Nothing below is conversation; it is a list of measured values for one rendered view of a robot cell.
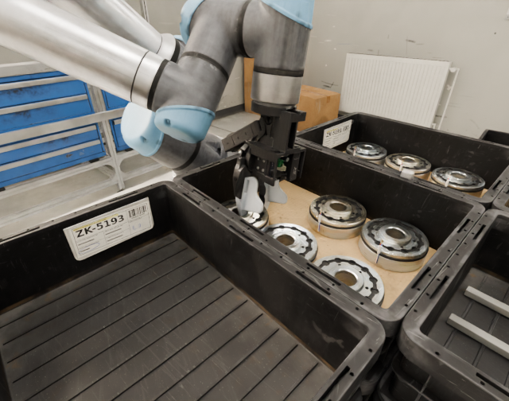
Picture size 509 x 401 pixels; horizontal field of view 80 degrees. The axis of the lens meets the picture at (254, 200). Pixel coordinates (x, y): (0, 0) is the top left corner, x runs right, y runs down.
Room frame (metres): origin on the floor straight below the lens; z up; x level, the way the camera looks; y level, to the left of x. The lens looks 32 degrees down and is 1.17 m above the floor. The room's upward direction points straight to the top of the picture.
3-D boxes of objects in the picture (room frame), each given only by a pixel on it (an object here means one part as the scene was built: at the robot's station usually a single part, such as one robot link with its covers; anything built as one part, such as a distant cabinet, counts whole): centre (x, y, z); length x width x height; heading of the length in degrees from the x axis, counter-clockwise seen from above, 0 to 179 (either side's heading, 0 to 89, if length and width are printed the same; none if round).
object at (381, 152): (0.76, -0.30, 0.86); 0.10 x 0.10 x 0.01
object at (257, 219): (0.46, 0.03, 0.86); 0.10 x 0.10 x 0.01
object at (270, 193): (0.49, -0.04, 0.88); 0.06 x 0.03 x 0.09; 44
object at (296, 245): (0.38, -0.05, 0.86); 0.05 x 0.05 x 0.01
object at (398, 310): (0.42, -0.10, 0.92); 0.40 x 0.30 x 0.02; 43
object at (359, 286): (0.30, -0.12, 0.86); 0.05 x 0.05 x 0.01
